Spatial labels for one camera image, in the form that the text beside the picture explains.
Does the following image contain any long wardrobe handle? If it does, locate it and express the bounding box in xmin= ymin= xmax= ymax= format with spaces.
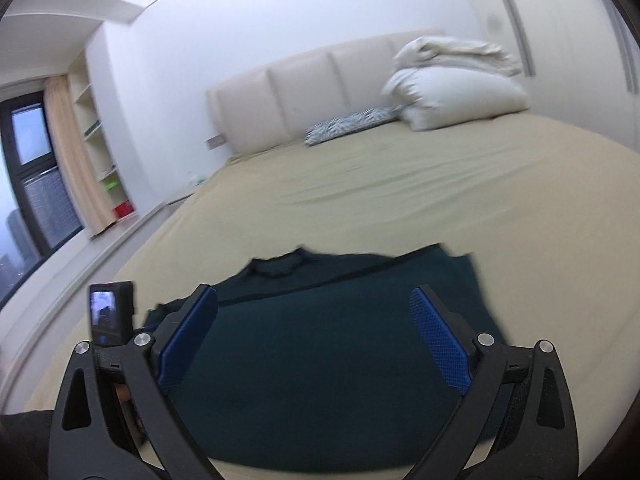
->
xmin=597 ymin=0 xmax=640 ymax=93
xmin=486 ymin=0 xmax=536 ymax=77

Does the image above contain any folded cream duvet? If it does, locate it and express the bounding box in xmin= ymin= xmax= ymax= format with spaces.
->
xmin=394 ymin=36 xmax=523 ymax=78

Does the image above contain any white nightstand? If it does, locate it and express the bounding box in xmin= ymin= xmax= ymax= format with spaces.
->
xmin=165 ymin=185 xmax=206 ymax=206

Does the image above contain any dark green sweater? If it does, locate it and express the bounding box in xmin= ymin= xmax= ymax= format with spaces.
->
xmin=142 ymin=244 xmax=506 ymax=466

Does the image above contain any dark framed window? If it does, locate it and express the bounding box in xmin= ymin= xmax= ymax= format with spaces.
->
xmin=0 ymin=91 xmax=83 ymax=306

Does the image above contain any white wardrobe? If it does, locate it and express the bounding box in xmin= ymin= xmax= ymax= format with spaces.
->
xmin=452 ymin=0 xmax=640 ymax=156

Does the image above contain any white wall shelf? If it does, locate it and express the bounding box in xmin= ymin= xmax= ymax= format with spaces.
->
xmin=67 ymin=55 xmax=136 ymax=221

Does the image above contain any white window sill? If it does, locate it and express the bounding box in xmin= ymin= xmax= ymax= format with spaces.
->
xmin=0 ymin=200 xmax=171 ymax=376

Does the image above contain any person's left forearm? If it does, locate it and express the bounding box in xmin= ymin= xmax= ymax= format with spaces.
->
xmin=0 ymin=409 xmax=56 ymax=480

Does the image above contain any white pillow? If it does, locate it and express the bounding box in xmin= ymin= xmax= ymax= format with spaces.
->
xmin=382 ymin=66 xmax=531 ymax=132

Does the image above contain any zebra print pillow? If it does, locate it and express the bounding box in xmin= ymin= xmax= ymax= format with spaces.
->
xmin=305 ymin=106 xmax=401 ymax=147

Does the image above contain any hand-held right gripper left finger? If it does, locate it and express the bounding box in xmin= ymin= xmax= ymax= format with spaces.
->
xmin=48 ymin=283 xmax=221 ymax=480

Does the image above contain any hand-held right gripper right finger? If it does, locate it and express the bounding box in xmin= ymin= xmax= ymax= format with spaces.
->
xmin=409 ymin=284 xmax=580 ymax=480

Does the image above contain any beige padded headboard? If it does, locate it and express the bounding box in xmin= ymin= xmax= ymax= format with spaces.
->
xmin=206 ymin=29 xmax=446 ymax=157

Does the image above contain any bed with khaki sheet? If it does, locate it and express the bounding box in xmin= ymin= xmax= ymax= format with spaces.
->
xmin=25 ymin=110 xmax=640 ymax=480

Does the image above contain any beige curtain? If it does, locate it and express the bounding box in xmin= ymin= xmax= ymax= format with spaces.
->
xmin=44 ymin=75 xmax=117 ymax=237

